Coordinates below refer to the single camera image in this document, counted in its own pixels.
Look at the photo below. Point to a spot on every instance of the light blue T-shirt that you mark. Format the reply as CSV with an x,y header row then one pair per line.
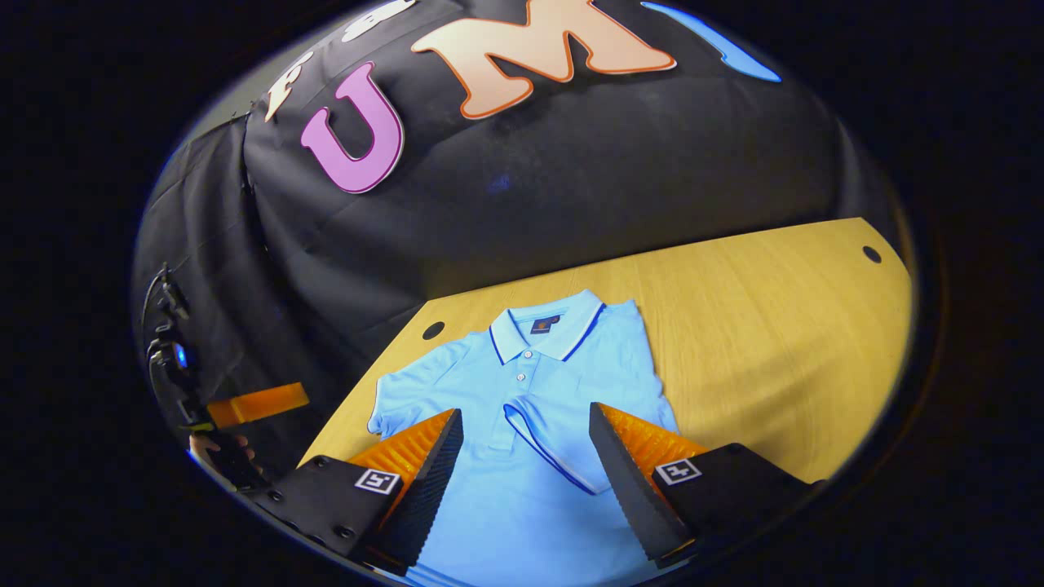
x,y
530,383

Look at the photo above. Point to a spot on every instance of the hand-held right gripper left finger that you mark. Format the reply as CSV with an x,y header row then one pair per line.
x,y
432,489

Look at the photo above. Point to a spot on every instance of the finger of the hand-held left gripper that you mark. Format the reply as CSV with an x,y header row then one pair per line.
x,y
257,405

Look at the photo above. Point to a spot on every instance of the black backdrop cloth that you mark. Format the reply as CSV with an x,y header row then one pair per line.
x,y
571,179

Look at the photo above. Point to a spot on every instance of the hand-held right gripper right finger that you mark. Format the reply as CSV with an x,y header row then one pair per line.
x,y
632,497

